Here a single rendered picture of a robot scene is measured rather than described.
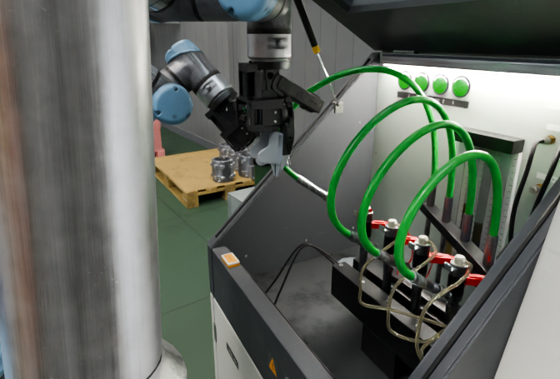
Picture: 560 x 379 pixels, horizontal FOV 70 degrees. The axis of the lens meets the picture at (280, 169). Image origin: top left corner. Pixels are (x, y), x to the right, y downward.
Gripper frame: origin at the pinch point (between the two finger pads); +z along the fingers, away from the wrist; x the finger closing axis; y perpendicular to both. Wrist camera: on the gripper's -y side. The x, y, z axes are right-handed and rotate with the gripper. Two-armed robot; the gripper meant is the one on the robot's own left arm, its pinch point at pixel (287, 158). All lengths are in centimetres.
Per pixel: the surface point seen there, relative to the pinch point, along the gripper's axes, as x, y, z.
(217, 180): -286, 101, -38
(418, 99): 11.6, -27.0, 8.3
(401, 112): -27.7, -29.4, 11.0
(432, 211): -7.9, -16.5, 31.8
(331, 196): 18.6, -3.6, 10.6
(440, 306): 11.5, -4.5, 41.1
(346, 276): 0.6, 7.6, 28.4
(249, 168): -299, 72, -26
